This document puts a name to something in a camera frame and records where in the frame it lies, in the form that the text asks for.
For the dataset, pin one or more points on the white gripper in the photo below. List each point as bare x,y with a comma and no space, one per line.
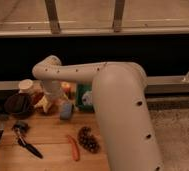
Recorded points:
52,90

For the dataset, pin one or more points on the blue sponge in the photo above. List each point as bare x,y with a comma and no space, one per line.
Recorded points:
66,111

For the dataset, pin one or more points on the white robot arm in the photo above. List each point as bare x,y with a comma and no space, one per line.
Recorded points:
120,107

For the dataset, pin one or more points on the red apple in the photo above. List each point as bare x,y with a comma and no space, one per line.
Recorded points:
67,89

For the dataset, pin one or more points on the green plastic tray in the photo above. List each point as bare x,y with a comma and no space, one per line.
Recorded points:
81,89

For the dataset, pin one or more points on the white cup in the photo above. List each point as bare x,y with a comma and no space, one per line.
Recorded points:
26,86

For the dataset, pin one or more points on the crumpled grey cloth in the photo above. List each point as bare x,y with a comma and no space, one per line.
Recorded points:
87,98

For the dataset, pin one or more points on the dark brown bowl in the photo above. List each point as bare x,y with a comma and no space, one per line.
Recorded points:
18,104

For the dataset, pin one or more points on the dark grape bunch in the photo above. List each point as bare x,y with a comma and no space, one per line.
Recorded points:
87,140

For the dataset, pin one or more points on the black handled can opener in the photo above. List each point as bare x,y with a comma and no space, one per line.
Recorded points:
20,129

